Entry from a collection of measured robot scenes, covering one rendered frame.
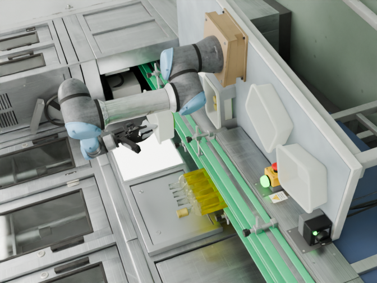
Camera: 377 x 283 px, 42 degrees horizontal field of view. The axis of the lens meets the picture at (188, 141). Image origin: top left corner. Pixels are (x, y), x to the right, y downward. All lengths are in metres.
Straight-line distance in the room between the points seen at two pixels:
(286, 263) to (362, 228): 0.31
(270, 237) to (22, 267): 1.08
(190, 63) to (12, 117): 1.37
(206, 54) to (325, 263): 0.88
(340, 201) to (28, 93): 1.87
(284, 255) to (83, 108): 0.86
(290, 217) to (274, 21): 1.60
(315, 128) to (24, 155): 1.78
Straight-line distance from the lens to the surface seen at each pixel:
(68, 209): 2.47
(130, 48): 2.86
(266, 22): 3.11
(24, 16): 5.62
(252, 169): 2.01
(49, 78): 2.86
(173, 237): 2.15
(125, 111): 1.81
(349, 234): 1.82
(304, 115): 1.65
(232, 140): 2.16
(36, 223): 2.46
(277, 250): 1.75
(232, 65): 1.97
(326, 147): 1.58
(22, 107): 2.93
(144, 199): 2.34
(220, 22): 1.99
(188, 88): 1.86
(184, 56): 1.91
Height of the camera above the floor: 1.47
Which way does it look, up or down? 12 degrees down
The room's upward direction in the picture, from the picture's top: 107 degrees counter-clockwise
